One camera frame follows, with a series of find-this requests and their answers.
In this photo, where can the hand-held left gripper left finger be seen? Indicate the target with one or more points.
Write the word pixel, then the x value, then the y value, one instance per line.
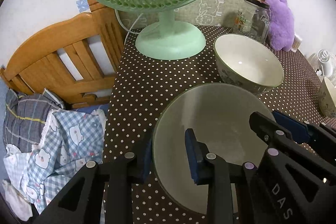
pixel 147 163

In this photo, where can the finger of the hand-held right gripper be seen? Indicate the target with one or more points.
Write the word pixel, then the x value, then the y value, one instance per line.
pixel 267 129
pixel 291 127

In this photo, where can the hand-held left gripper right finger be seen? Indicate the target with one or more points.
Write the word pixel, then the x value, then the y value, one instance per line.
pixel 191 158

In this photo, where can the green-rimmed ceramic bowl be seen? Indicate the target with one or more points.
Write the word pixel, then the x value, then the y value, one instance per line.
pixel 218 113
pixel 246 61
pixel 328 98

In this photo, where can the white floor fan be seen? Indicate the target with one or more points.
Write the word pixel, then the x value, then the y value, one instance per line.
pixel 325 64

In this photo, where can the brown polka dot tablecloth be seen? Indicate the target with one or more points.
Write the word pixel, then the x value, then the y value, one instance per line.
pixel 136 82

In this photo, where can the cotton swab container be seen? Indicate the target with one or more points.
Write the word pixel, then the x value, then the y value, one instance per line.
pixel 296 44

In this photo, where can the blue checked bear blanket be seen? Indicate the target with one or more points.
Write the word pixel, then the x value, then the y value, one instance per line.
pixel 65 140

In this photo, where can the glass jar with dark lid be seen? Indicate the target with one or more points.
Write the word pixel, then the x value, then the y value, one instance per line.
pixel 260 24

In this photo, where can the purple plush toy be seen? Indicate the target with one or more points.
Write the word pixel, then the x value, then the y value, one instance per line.
pixel 281 22

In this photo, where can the small printed drinking glass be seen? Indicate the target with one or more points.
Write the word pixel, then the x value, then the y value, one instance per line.
pixel 241 22

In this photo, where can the green desk fan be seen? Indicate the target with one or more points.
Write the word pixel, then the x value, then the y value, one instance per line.
pixel 170 43

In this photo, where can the grey plaid bedding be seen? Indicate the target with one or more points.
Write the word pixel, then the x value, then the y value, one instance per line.
pixel 23 113

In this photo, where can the white cloth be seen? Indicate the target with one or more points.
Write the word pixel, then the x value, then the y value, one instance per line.
pixel 15 200

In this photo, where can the wooden bed headboard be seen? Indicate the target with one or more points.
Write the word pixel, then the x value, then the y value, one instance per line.
pixel 39 61

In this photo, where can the blue wall sticker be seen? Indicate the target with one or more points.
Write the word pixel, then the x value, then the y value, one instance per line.
pixel 82 5

